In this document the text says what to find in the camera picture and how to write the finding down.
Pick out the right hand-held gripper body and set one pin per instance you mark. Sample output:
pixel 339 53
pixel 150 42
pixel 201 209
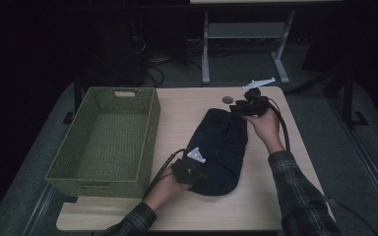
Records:
pixel 257 105

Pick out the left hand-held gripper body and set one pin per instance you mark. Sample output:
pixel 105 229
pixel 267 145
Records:
pixel 188 172

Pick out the navy garment with fishbone print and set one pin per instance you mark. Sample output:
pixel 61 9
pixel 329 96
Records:
pixel 221 147

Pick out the green woven basket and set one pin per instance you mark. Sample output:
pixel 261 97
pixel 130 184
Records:
pixel 111 141

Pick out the person's right hand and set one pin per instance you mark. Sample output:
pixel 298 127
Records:
pixel 269 129

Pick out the person's left hand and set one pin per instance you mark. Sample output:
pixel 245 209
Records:
pixel 164 188

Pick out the grey table grommet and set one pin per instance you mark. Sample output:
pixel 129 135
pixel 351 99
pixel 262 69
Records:
pixel 227 100

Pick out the grey metal stand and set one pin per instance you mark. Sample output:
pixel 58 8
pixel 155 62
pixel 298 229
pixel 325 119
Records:
pixel 246 30

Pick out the black floor stand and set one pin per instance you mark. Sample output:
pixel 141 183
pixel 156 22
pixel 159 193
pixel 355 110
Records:
pixel 346 98

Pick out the metal floor rail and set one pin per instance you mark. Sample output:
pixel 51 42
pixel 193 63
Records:
pixel 370 167

